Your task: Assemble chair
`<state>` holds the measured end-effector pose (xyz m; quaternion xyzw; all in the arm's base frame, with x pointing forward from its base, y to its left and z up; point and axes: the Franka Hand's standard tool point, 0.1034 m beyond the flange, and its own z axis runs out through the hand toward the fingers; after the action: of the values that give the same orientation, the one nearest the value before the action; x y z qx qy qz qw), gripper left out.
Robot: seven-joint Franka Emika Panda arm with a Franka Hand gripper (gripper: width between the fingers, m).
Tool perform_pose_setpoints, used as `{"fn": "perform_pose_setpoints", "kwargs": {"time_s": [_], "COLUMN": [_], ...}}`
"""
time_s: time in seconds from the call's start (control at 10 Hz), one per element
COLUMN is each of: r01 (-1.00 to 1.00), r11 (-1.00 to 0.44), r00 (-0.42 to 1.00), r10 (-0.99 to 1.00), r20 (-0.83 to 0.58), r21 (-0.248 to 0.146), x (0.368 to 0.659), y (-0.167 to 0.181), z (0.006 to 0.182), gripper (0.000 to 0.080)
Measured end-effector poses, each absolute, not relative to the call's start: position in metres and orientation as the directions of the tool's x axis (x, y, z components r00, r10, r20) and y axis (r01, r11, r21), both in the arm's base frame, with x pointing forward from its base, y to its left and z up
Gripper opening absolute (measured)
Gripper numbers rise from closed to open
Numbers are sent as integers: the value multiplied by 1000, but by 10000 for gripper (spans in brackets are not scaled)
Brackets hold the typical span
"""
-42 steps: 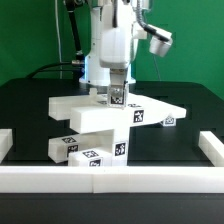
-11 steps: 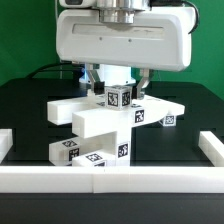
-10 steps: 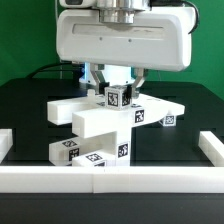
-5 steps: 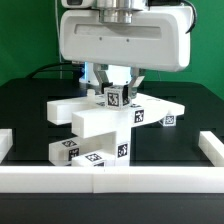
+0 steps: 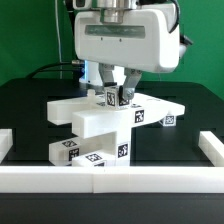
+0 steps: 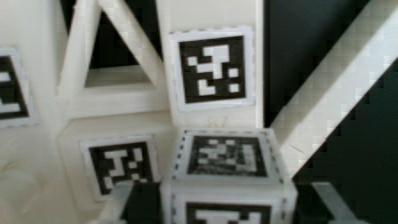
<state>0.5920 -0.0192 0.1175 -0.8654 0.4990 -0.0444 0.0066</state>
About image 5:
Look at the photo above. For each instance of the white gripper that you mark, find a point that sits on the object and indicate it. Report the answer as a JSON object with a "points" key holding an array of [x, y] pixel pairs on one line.
{"points": [[143, 42]]}

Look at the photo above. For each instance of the white left fence rail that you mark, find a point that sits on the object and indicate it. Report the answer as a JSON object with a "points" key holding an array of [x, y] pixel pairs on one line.
{"points": [[6, 142]]}

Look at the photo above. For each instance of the white chair back part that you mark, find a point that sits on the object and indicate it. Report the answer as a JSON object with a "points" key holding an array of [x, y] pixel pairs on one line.
{"points": [[90, 116]]}

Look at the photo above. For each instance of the white front fence rail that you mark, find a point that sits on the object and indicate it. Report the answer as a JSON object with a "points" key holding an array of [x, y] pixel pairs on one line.
{"points": [[50, 179]]}

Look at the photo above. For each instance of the white tagged cube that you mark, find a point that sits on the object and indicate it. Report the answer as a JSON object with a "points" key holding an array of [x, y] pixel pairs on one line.
{"points": [[168, 121], [113, 97]]}

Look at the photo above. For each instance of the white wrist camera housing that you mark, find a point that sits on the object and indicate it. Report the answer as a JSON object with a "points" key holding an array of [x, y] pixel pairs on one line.
{"points": [[84, 4]]}

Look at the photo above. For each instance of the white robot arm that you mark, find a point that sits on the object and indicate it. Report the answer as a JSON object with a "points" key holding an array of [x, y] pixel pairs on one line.
{"points": [[112, 12]]}

